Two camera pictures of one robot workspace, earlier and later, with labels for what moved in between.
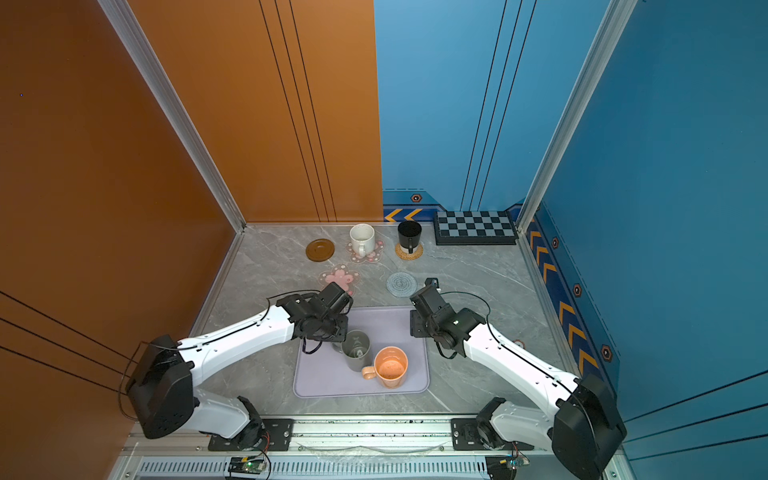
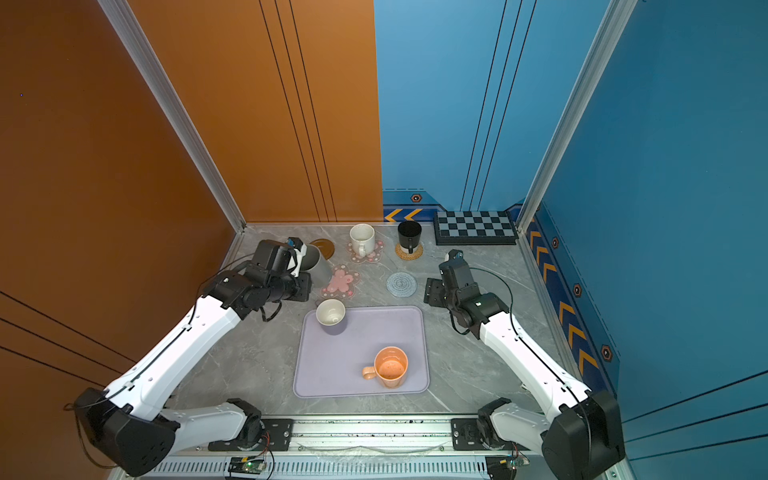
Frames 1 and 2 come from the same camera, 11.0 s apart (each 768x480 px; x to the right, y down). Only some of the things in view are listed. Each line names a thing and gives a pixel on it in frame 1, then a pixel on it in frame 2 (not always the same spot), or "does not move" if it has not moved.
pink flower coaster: [372, 257] does not move
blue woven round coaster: [401, 284] does not move
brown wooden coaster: [320, 249] does not move
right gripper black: [415, 321] -> [432, 290]
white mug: [363, 239] does not move
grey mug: [356, 349] -> [317, 266]
